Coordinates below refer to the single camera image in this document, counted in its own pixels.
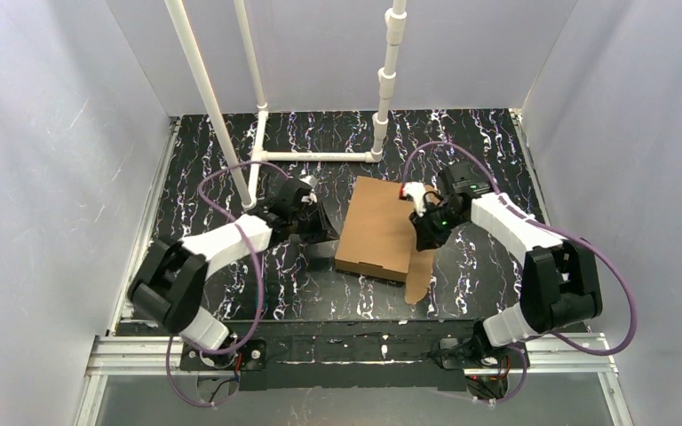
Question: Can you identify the brown cardboard box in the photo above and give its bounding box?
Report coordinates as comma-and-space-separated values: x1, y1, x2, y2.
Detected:
334, 176, 435, 304

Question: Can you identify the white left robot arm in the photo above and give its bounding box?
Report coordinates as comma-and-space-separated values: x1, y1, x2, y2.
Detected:
127, 176, 339, 355

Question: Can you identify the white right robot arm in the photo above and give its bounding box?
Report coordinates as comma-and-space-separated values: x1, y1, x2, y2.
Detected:
400, 163, 603, 355

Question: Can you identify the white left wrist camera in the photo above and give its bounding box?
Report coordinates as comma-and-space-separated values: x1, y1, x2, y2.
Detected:
300, 175, 319, 205

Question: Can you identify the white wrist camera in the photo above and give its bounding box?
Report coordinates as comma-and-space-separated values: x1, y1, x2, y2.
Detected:
399, 182, 428, 217
300, 175, 319, 205

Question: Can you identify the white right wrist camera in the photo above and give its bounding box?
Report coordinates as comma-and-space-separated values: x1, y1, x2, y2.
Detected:
399, 182, 428, 217

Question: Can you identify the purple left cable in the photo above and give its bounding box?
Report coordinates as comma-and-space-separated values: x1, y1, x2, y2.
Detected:
164, 161, 292, 409

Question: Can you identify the black front mounting rail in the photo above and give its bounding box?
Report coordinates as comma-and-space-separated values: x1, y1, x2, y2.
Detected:
176, 319, 528, 391

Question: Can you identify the white PVC pipe frame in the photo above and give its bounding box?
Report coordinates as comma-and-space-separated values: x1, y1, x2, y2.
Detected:
164, 0, 410, 211

